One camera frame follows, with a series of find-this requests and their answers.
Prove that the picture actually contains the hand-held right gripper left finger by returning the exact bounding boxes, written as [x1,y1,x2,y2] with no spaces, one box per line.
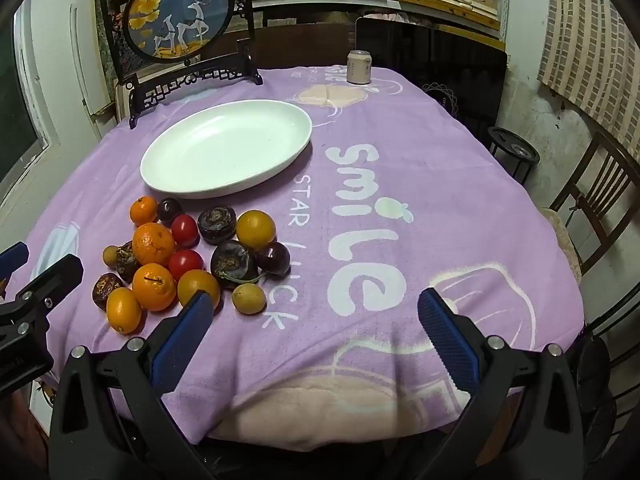
[48,290,216,480]

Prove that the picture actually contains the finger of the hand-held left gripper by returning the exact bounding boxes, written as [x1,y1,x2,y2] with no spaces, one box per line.
[0,254,84,347]
[0,241,30,291]

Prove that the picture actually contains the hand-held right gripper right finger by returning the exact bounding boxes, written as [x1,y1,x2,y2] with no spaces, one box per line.
[416,286,587,480]

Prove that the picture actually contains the water chestnut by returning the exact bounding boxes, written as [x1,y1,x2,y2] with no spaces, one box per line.
[115,241,141,283]
[92,272,125,310]
[210,239,260,290]
[197,206,237,245]

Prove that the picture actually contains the yellow orange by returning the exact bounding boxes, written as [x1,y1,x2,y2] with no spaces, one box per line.
[106,286,143,335]
[235,210,277,250]
[177,269,221,311]

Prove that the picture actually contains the red cherry tomato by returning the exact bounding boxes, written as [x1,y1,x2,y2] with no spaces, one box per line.
[167,249,205,281]
[171,214,200,248]

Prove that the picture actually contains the dark cherry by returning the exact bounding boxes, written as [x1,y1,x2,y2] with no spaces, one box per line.
[255,241,292,278]
[157,197,184,224]

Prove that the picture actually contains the white oval plate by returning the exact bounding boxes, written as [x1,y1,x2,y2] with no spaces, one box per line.
[140,100,313,198]

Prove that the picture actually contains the purple printed blanket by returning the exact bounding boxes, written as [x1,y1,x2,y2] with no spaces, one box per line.
[22,62,586,453]

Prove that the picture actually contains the small tangerine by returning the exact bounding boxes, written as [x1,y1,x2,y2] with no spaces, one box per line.
[130,196,159,226]

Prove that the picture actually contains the beige seat cushion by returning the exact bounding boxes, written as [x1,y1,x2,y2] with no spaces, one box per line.
[540,207,583,286]

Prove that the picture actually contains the black metal chair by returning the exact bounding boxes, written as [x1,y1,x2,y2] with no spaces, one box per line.
[575,305,640,461]

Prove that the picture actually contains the white board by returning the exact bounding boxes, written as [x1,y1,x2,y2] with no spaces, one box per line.
[70,2,116,116]

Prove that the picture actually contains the wooden slatted chair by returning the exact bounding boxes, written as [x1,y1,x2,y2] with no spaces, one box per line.
[549,130,640,276]

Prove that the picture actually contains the marbled stone slab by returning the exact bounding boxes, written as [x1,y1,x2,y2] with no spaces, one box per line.
[94,0,126,106]

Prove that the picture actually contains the pale drink can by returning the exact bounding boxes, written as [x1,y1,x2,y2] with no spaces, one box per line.
[346,50,373,86]

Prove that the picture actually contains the round deer picture table screen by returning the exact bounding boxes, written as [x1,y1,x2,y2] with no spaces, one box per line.
[100,0,263,128]

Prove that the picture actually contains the brown wooden chair back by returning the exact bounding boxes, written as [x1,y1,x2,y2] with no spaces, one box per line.
[250,22,356,68]

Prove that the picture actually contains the checked curtain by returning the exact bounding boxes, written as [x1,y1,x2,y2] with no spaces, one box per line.
[537,0,640,136]

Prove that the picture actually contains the white storage shelf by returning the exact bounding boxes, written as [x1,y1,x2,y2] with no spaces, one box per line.
[250,0,512,41]

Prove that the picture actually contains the window with white frame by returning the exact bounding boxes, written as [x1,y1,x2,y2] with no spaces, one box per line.
[0,0,51,196]

